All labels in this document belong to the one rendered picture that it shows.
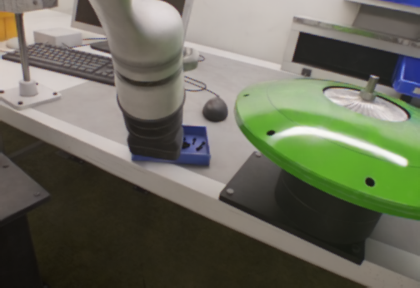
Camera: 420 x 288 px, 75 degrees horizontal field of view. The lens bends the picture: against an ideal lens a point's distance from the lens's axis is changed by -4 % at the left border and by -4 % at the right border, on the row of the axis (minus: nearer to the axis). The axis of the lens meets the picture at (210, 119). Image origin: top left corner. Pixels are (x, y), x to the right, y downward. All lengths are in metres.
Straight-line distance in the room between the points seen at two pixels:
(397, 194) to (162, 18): 0.24
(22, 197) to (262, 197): 0.38
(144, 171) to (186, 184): 0.07
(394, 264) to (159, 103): 0.35
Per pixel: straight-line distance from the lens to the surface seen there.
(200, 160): 0.48
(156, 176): 0.46
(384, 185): 0.28
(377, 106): 0.38
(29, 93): 0.71
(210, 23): 1.40
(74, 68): 0.85
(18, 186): 0.57
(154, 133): 0.34
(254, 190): 0.44
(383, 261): 0.45
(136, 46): 0.24
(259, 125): 0.31
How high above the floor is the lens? 1.20
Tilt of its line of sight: 26 degrees down
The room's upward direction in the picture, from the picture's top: 9 degrees clockwise
